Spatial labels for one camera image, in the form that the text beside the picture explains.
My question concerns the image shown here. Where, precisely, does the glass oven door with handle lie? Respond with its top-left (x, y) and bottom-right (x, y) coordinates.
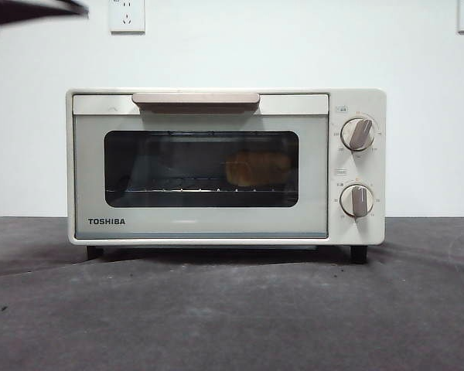
top-left (72, 91), bottom-right (330, 240)

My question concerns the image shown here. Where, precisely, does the golden brown bread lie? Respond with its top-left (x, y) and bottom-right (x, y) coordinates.
top-left (223, 149), bottom-right (293, 188)

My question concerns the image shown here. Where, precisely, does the beige oven knob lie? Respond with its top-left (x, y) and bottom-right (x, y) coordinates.
top-left (339, 184), bottom-right (374, 218)
top-left (339, 117), bottom-right (376, 152)

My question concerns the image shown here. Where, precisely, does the white Toshiba toaster oven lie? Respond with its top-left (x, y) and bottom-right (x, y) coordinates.
top-left (64, 87), bottom-right (387, 266)

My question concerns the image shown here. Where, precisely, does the metal wire oven rack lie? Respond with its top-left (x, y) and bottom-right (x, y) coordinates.
top-left (105, 175), bottom-right (298, 195)

